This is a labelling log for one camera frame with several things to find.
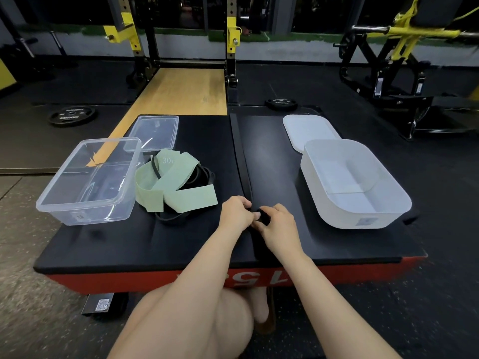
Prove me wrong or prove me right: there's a white plastic lid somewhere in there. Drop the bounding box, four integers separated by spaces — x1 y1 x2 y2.
282 114 342 154

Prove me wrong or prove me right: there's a person's left hand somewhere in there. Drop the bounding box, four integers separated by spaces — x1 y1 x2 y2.
218 195 262 235

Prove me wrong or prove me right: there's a black weight plate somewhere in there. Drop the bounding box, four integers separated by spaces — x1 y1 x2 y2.
48 105 98 128
264 97 299 112

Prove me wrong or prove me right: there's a wide black resistance band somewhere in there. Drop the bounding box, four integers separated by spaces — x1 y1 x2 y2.
229 112 272 227

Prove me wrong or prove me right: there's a light green resistance band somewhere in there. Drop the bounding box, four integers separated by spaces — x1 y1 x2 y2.
154 148 183 170
163 183 219 215
134 165 166 214
151 151 201 192

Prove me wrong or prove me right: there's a person's right hand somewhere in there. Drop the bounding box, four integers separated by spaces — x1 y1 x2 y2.
251 203 306 263

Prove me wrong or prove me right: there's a clear plastic lid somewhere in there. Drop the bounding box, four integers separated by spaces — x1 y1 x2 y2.
123 115 180 153

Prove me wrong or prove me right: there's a wooden lifting platform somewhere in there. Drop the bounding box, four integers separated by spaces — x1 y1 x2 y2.
86 67 229 169

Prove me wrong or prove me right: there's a black upright bar holder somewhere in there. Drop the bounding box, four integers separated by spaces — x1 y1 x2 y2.
49 30 80 68

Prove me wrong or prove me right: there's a brown sandal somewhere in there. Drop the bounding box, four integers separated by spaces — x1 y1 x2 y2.
254 287 278 336

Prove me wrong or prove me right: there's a yellow black exercise machine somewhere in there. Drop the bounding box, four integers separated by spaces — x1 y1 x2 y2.
333 0 479 142

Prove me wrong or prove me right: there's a white plastic bin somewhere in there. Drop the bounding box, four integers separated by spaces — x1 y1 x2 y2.
300 139 413 230

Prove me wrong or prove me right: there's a person's right forearm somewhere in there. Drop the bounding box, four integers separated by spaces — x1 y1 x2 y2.
284 252 402 359

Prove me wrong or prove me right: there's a person's left forearm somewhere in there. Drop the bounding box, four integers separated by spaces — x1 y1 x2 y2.
107 224 249 359

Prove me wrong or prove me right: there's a clear plastic container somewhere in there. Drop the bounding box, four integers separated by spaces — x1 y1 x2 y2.
36 137 145 227

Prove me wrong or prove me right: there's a thin black resistance band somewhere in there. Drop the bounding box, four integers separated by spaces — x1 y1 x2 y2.
150 154 217 224

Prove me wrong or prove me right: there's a person's left leg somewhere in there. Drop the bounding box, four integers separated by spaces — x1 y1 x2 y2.
122 282 271 359

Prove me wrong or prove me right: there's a yellow black squat rack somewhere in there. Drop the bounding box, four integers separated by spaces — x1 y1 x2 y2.
103 0 244 106

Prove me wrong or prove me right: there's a black plyo platform red side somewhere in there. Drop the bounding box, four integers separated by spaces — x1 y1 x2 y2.
33 105 429 296

